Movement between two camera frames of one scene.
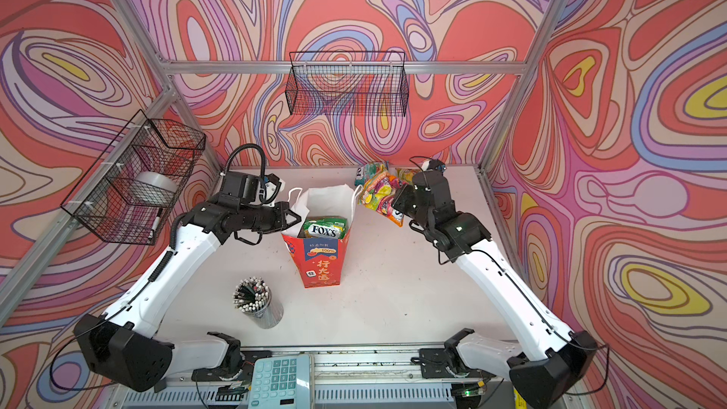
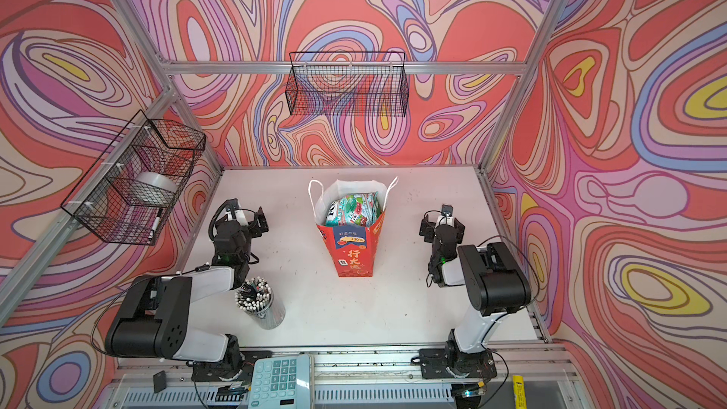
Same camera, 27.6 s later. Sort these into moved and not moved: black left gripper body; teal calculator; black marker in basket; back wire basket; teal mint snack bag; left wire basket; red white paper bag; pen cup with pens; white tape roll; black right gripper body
Moved: red white paper bag; black right gripper body; teal mint snack bag; black left gripper body
Not moved: white tape roll; left wire basket; teal calculator; back wire basket; pen cup with pens; black marker in basket
